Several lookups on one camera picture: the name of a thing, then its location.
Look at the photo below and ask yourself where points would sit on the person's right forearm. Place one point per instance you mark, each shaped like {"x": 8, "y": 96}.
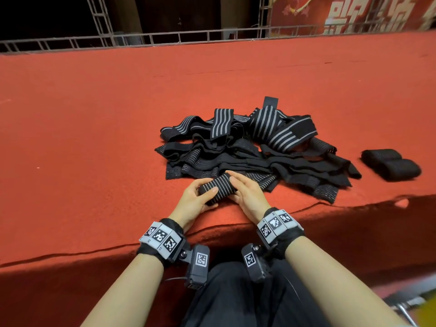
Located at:
{"x": 340, "y": 289}

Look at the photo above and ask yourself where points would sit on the person's left forearm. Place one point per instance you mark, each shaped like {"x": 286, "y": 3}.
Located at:
{"x": 126, "y": 296}

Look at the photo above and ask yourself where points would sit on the person's right hand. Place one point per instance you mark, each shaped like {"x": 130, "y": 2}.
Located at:
{"x": 249, "y": 197}

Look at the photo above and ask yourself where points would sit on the metal railing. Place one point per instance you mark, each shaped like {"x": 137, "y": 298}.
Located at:
{"x": 170, "y": 36}

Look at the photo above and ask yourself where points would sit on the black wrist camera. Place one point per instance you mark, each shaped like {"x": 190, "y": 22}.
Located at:
{"x": 197, "y": 265}
{"x": 255, "y": 262}

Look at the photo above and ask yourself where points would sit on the red banner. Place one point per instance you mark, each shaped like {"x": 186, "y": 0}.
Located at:
{"x": 347, "y": 11}

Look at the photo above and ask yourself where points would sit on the black trousers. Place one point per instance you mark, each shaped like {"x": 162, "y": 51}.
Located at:
{"x": 231, "y": 303}

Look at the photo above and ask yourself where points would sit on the grey metal stand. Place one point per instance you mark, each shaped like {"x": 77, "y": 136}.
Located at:
{"x": 415, "y": 306}

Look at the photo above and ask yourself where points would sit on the person's left hand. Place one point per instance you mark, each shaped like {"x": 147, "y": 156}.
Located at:
{"x": 189, "y": 204}

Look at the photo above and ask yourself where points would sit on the metal truss column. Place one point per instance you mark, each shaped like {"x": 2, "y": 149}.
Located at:
{"x": 265, "y": 15}
{"x": 101, "y": 20}

